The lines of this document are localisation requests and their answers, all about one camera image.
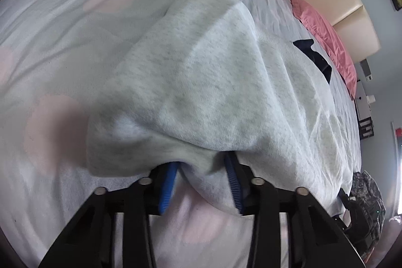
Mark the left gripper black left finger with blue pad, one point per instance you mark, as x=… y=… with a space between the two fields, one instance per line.
x=88 y=238

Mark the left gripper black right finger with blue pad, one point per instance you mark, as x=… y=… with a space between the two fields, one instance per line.
x=314 y=238

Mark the light grey printed sweatshirt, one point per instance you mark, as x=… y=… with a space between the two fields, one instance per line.
x=203 y=81

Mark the white right nightstand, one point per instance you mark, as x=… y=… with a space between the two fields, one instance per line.
x=363 y=108

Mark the grey bedsheet with pink dots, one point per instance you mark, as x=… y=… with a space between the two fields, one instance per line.
x=56 y=56

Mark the coral pink pillow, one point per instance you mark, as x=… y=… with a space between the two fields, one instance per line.
x=329 y=40

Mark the dark navy garment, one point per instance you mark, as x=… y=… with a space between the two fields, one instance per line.
x=304 y=45

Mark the grey wall switch panel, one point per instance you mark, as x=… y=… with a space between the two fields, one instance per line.
x=366 y=70

